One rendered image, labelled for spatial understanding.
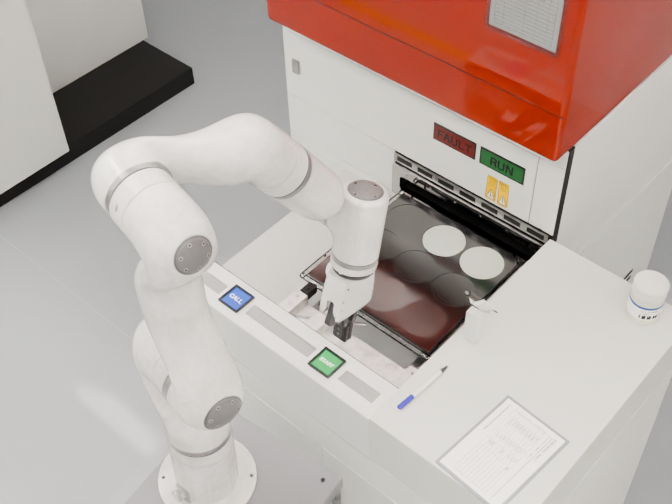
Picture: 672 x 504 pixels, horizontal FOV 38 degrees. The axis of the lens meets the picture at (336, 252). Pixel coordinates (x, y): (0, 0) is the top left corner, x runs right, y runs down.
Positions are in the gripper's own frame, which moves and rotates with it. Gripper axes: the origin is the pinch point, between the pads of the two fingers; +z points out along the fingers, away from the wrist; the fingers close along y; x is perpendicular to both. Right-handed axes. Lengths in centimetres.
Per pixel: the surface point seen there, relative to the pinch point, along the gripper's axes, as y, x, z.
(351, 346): -16.0, -8.2, 20.6
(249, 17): -195, -215, 72
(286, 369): 0.4, -12.0, 19.3
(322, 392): 0.6, -2.0, 18.1
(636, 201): -108, 11, 13
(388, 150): -60, -37, 3
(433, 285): -38.8, -4.6, 13.7
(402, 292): -32.9, -8.5, 15.0
